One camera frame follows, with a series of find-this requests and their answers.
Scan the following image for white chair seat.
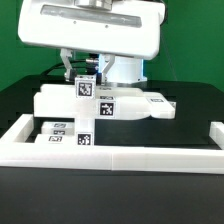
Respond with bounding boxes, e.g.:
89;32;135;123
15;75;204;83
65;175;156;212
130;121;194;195
74;118;95;146

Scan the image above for white chair back part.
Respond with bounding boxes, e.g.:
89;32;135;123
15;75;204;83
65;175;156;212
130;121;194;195
34;93;175;120

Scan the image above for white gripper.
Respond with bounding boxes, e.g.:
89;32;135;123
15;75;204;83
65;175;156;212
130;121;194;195
18;0;165;84

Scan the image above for black cable on table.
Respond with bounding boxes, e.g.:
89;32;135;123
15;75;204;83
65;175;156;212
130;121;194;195
40;63;66;77

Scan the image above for white U-shaped fence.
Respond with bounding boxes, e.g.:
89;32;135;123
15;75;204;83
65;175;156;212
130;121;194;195
0;114;224;174

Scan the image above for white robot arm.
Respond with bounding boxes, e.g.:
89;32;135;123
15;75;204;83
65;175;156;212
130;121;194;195
18;0;166;84

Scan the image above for white long chair part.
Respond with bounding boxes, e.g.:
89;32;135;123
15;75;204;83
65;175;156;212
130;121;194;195
40;84;143;98

